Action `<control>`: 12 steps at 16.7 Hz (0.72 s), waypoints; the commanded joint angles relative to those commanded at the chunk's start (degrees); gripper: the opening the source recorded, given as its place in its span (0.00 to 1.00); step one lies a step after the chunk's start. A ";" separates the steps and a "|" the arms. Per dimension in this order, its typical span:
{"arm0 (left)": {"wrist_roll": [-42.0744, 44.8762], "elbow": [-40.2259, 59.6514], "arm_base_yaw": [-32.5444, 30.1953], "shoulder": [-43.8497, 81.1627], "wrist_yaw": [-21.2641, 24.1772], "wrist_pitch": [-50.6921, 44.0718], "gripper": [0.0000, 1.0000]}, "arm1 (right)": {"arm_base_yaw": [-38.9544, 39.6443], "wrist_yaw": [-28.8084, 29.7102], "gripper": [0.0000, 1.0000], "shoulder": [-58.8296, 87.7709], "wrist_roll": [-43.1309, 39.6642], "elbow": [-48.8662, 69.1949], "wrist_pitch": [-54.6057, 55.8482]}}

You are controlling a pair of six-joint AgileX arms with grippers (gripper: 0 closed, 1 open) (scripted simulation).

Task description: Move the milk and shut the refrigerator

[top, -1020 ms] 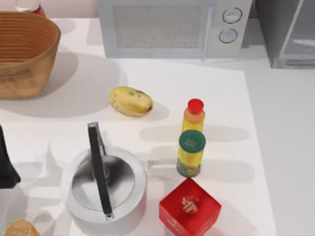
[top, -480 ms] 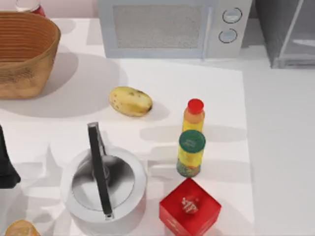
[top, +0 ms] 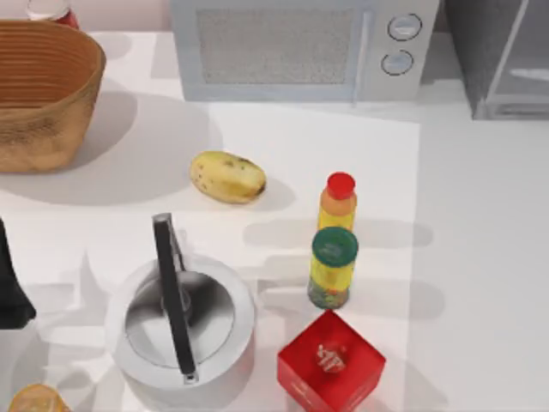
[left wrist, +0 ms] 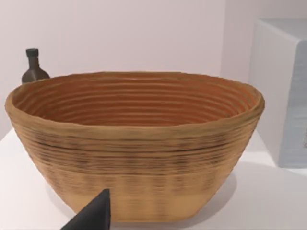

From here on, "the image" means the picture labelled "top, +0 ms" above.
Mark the yellow bread roll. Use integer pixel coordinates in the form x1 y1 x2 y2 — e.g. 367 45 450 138
189 150 268 205

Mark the red capped yellow bottle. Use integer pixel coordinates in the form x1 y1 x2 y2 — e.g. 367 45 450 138
317 172 359 234

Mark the green capped yellow bottle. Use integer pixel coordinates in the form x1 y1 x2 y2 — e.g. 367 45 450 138
306 226 359 311

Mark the pale microwave oven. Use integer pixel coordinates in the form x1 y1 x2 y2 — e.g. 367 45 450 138
168 0 442 106

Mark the red cube box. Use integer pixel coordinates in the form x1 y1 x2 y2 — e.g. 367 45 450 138
276 309 387 412

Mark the microwave knob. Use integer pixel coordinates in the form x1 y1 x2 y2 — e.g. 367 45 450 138
380 48 415 78
387 12 424 40

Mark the brown woven basket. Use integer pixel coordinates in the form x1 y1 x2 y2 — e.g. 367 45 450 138
0 19 107 174

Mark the grey cabinet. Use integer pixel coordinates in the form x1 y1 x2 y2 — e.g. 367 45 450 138
444 0 549 122

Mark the orange translucent cup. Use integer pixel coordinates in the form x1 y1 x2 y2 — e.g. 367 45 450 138
7 383 72 412

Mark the white pot with black handle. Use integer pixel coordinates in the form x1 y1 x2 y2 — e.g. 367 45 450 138
104 212 257 391

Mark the microwave door handle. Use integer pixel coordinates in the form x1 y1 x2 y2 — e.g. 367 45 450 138
352 10 371 106

